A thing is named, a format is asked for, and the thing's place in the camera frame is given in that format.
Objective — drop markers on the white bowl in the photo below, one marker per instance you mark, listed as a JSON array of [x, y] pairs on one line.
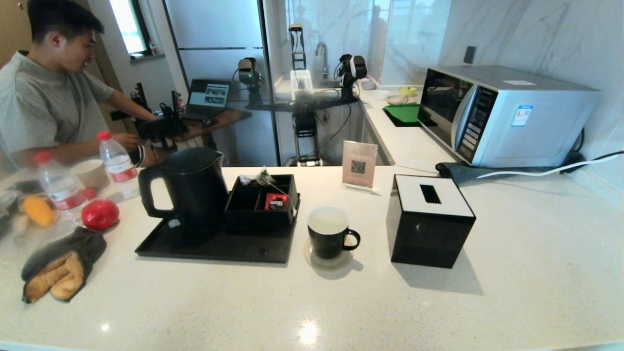
[[381, 94]]

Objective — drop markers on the black mug white inside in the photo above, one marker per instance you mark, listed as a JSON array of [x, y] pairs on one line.
[[326, 243]]

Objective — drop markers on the yellow bowl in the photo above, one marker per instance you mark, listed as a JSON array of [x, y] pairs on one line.
[[408, 90]]

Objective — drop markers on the chrome faucet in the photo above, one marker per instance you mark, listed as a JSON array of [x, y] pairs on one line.
[[323, 56]]

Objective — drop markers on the dark wall outlet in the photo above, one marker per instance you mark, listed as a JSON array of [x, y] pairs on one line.
[[470, 54]]

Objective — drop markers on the black ladder rack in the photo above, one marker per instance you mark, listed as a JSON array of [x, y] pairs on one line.
[[297, 46]]

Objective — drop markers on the open laptop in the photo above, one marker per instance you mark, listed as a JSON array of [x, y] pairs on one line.
[[208, 95]]

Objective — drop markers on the orange fruit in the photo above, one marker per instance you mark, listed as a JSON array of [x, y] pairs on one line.
[[38, 210]]

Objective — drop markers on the green cutting board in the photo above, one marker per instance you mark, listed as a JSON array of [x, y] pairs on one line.
[[405, 112]]

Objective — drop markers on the black white tea sachet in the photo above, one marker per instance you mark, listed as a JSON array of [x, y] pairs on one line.
[[245, 180]]

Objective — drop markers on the window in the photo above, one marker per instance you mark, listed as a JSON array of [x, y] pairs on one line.
[[127, 24]]

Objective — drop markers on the person in grey t-shirt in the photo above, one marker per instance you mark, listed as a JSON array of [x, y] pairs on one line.
[[39, 102]]

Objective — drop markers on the grey and orange cloth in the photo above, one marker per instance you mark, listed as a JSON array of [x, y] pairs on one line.
[[58, 268]]

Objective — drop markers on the black computer mouse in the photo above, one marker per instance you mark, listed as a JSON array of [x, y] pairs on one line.
[[210, 122]]

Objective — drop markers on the water bottle red cap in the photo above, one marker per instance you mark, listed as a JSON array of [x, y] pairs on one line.
[[61, 187], [117, 163]]

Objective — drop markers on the black flat tray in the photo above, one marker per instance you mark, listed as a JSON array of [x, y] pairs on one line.
[[414, 124]]

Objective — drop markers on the beige coaster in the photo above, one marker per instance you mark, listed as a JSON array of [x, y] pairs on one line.
[[339, 263]]

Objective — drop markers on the red sachet packet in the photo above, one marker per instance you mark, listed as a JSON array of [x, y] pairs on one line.
[[276, 202]]

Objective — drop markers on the black equipment stand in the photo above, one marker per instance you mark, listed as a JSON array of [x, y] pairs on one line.
[[306, 124]]

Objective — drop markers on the black compartment organizer box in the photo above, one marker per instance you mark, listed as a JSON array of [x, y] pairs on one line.
[[253, 220]]

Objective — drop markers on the red toy tomato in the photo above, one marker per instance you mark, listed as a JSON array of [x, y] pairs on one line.
[[100, 214]]

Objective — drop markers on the black electric kettle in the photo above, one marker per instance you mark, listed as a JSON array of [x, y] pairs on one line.
[[195, 190]]

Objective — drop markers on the grey refrigerator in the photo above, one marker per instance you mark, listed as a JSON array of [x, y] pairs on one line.
[[219, 29]]

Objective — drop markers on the silver microwave oven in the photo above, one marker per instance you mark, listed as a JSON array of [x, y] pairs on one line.
[[536, 126]]

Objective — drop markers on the brown paper cup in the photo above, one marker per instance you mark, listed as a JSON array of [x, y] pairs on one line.
[[90, 174]]

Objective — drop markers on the black tissue box white lid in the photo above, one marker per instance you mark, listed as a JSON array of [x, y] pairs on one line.
[[424, 234]]

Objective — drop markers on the black serving tray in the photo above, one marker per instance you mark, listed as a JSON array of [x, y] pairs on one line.
[[219, 248]]

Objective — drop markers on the pyramid tea bag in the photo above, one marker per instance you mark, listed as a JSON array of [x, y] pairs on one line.
[[264, 177]]

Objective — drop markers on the acrylic QR code sign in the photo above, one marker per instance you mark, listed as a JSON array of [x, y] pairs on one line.
[[360, 163]]

